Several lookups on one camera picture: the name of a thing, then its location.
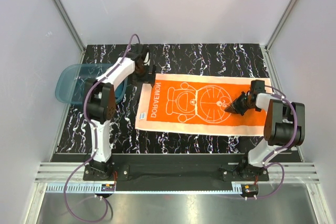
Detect slotted white cable duct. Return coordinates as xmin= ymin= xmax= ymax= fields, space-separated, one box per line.
xmin=45 ymin=182 xmax=245 ymax=195

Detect right small circuit board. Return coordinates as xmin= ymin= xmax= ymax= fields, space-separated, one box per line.
xmin=244 ymin=185 xmax=259 ymax=194

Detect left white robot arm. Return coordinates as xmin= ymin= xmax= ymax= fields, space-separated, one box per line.
xmin=83 ymin=44 xmax=156 ymax=178

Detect orange and cream Doraemon towel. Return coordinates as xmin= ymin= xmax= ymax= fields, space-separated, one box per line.
xmin=135 ymin=73 xmax=266 ymax=136

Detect translucent blue plastic tray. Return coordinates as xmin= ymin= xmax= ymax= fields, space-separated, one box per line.
xmin=55 ymin=58 xmax=135 ymax=108

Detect left small circuit board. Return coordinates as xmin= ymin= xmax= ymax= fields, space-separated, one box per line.
xmin=101 ymin=184 xmax=116 ymax=191

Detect small circuit board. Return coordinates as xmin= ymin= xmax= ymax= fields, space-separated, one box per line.
xmin=244 ymin=185 xmax=259 ymax=194
xmin=101 ymin=184 xmax=116 ymax=191

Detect aluminium frame rail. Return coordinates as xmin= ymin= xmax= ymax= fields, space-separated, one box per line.
xmin=35 ymin=162 xmax=320 ymax=184

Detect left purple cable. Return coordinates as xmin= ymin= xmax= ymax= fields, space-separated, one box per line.
xmin=62 ymin=34 xmax=141 ymax=222

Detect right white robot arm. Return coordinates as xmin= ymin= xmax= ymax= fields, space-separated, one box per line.
xmin=225 ymin=80 xmax=306 ymax=179

